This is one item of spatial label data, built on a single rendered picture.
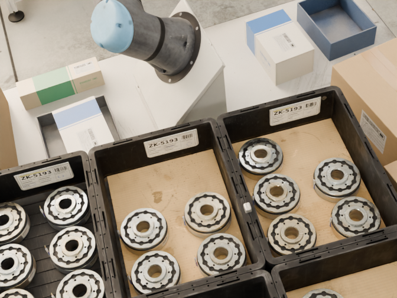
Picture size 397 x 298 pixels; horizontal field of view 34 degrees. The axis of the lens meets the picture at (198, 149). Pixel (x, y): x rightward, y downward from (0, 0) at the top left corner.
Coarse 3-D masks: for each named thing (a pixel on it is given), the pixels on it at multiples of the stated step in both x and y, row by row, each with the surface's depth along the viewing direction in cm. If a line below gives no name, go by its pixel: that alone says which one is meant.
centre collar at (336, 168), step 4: (332, 168) 144; (336, 168) 144; (340, 168) 144; (328, 172) 143; (344, 172) 143; (328, 176) 143; (344, 176) 142; (348, 176) 142; (328, 180) 142; (332, 180) 142; (336, 180) 142; (340, 180) 142; (344, 180) 142
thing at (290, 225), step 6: (282, 228) 136; (288, 228) 136; (294, 228) 136; (300, 228) 136; (282, 234) 135; (300, 234) 135; (282, 240) 135; (288, 240) 134; (294, 240) 134; (300, 240) 134
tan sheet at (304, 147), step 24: (240, 144) 155; (288, 144) 154; (312, 144) 153; (336, 144) 152; (288, 168) 150; (312, 168) 149; (312, 192) 145; (360, 192) 144; (312, 216) 141; (336, 240) 137
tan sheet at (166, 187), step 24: (144, 168) 153; (168, 168) 153; (192, 168) 152; (216, 168) 151; (120, 192) 150; (144, 192) 149; (168, 192) 149; (192, 192) 148; (216, 192) 147; (120, 216) 146; (168, 216) 145; (120, 240) 142; (168, 240) 141; (192, 240) 140; (240, 240) 139; (192, 264) 137
